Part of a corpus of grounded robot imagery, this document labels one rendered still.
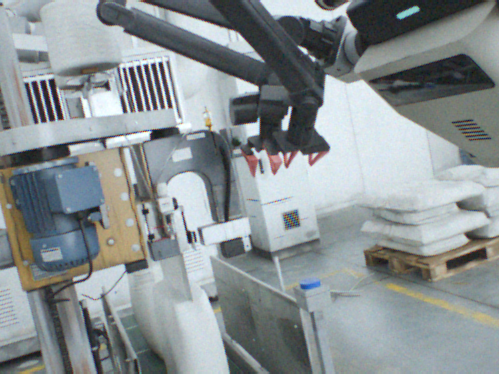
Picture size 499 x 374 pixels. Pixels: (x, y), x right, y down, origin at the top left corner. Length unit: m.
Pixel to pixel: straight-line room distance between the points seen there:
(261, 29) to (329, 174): 5.36
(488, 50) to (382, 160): 5.70
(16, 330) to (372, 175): 4.16
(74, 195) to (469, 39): 0.83
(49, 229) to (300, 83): 0.65
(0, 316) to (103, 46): 3.23
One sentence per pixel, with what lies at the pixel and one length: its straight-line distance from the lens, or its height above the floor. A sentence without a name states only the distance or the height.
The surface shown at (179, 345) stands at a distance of 1.85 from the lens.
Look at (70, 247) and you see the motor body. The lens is 1.30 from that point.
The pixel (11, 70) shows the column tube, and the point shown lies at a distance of 1.57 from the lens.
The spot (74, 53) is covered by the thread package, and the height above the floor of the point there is 1.56.
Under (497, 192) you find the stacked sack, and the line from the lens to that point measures 4.46.
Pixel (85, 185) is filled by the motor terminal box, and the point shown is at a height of 1.26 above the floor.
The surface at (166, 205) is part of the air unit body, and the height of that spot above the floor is 1.16.
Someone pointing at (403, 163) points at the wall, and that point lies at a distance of 6.80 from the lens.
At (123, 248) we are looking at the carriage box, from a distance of 1.52.
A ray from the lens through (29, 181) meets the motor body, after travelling 1.30.
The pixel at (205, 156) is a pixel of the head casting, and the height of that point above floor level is 1.26.
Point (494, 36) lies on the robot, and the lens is 0.96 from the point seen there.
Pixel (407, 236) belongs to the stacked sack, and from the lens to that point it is 4.12.
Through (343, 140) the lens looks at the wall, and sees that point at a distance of 6.36.
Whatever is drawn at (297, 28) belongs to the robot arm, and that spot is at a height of 1.51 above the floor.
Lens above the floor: 1.31
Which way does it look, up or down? 6 degrees down
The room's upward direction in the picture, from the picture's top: 12 degrees counter-clockwise
